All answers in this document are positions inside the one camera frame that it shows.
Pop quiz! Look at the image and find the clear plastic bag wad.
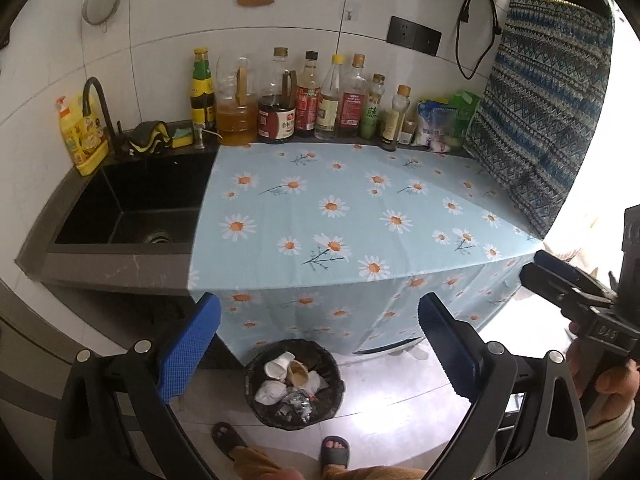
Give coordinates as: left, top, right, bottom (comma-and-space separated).
302, 370, 329, 396

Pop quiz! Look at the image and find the left black slipper foot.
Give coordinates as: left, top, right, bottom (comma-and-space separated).
210, 422, 247, 462

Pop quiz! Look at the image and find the black wall socket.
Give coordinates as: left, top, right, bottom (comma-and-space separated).
386, 16, 442, 56

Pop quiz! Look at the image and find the green snack bag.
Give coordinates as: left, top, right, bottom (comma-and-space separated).
448, 91, 480, 151

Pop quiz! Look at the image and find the right black slipper foot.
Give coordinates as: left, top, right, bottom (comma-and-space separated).
320, 436, 350, 471

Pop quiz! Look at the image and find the yellow green sponge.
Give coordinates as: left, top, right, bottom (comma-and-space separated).
171, 128, 194, 150

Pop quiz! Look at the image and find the soy sauce jug white label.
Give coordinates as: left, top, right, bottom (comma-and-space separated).
257, 47, 297, 143

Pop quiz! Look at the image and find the yellow dish soap bottle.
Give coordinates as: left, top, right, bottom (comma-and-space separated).
55, 94, 110, 177

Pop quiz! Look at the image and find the green cap sauce bottle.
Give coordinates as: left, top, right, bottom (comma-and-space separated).
190, 48, 216, 130

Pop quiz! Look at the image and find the red label sauce bottle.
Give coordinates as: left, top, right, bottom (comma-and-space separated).
294, 51, 320, 136

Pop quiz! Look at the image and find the small brown spice jar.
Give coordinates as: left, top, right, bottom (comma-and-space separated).
398, 118, 416, 145

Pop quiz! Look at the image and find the beige right sleeve forearm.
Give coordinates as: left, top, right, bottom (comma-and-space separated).
586, 403, 634, 480

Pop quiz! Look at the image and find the dark bottle red label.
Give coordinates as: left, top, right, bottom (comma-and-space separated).
338, 53, 368, 136

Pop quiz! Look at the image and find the silver foil bag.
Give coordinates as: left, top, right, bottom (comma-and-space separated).
277, 390, 316, 422

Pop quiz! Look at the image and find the sesame oil glass bottle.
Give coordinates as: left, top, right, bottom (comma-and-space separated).
380, 84, 411, 152

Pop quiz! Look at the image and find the black kitchen sink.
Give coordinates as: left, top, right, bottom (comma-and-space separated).
49, 152, 216, 255

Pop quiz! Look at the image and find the metal mesh strainer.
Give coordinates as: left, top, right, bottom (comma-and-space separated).
81, 0, 120, 26

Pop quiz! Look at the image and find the patterned blue woven cloth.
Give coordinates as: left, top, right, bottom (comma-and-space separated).
464, 0, 614, 238

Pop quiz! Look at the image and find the clear vinegar bottle yellow label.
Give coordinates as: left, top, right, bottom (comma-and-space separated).
314, 53, 344, 140

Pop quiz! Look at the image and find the black trash bin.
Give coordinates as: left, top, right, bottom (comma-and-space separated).
244, 339, 346, 431

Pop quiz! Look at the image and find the white blue salt bag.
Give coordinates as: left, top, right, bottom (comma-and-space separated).
413, 100, 457, 154

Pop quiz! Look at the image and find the large cooking oil jug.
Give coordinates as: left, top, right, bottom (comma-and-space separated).
216, 53, 258, 146

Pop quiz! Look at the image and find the black slipper foot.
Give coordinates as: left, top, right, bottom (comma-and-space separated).
320, 436, 350, 471
210, 422, 247, 462

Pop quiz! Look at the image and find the daisy print blue tablecloth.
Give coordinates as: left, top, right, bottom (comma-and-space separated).
188, 143, 541, 363

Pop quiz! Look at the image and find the black hanging cable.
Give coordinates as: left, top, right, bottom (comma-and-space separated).
453, 0, 504, 82

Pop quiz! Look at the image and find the black kitchen faucet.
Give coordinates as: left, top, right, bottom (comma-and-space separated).
81, 76, 125, 162

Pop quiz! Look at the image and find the black yellow dish cloth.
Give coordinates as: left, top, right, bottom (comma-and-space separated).
124, 120, 172, 157

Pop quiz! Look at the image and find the person's right hand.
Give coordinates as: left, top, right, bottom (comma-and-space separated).
565, 322, 639, 428

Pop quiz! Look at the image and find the green pepper oil bottle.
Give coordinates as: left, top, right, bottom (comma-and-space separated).
359, 73, 385, 140

